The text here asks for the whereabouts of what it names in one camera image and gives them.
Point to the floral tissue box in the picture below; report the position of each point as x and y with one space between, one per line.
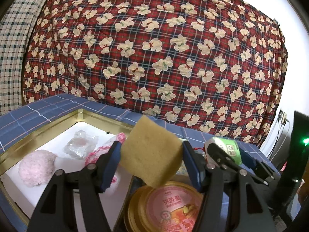
182 170

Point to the crumpled clear plastic wrap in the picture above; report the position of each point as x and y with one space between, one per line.
81 145

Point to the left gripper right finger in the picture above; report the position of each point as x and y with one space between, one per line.
213 182

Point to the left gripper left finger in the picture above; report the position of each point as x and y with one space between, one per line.
55 209

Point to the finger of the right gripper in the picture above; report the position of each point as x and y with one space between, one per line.
220 158
260 169

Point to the tan sponge block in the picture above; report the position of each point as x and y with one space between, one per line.
151 153

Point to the blue plaid table cloth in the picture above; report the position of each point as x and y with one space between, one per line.
19 123

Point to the green tissue pack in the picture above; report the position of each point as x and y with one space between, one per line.
227 145

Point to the red plaid bear blanket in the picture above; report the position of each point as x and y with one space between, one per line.
217 66

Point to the round gold pink tin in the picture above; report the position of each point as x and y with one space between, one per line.
172 207

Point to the green white checked cloth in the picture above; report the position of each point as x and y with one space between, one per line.
16 27

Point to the fluffy pink puff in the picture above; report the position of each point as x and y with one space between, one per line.
37 168

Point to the red gold drawstring pouch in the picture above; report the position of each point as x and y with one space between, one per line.
200 150

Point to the gold rectangular tin box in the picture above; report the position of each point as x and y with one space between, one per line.
16 206

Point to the wall power socket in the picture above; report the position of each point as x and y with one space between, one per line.
284 119
280 115

